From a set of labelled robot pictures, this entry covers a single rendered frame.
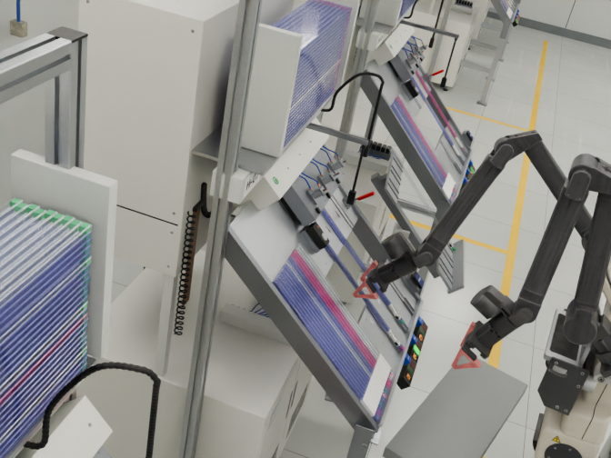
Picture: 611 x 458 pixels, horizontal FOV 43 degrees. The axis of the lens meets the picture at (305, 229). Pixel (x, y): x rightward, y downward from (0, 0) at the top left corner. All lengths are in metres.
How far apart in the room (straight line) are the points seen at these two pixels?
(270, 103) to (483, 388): 1.27
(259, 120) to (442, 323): 2.21
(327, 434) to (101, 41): 1.87
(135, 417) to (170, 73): 1.15
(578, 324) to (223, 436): 1.11
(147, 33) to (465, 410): 1.51
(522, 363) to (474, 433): 1.42
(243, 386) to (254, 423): 0.12
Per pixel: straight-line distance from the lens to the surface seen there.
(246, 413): 2.34
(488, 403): 2.64
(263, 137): 1.97
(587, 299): 1.93
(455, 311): 4.07
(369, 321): 2.42
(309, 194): 2.29
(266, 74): 1.91
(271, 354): 2.53
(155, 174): 2.02
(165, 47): 1.88
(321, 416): 3.26
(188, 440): 2.45
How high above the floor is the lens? 2.26
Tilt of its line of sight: 31 degrees down
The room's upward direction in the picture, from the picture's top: 12 degrees clockwise
